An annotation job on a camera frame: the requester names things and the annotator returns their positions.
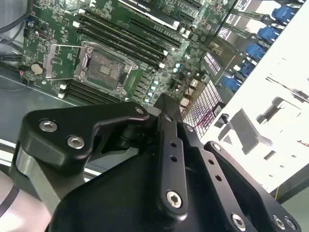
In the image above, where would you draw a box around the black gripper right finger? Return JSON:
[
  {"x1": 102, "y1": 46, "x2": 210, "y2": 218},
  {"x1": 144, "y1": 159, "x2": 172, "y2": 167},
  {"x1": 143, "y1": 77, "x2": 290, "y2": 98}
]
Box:
[{"x1": 178, "y1": 105, "x2": 303, "y2": 232}]

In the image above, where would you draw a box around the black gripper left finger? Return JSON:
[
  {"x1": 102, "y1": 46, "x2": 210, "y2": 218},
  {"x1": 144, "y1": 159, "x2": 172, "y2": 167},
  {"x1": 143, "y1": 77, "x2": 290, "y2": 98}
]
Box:
[{"x1": 9, "y1": 93, "x2": 190, "y2": 218}]

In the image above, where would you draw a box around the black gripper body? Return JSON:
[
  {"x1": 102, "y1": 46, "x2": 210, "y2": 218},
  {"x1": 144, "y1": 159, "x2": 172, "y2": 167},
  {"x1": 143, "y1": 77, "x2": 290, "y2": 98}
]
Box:
[{"x1": 48, "y1": 149, "x2": 232, "y2": 232}]

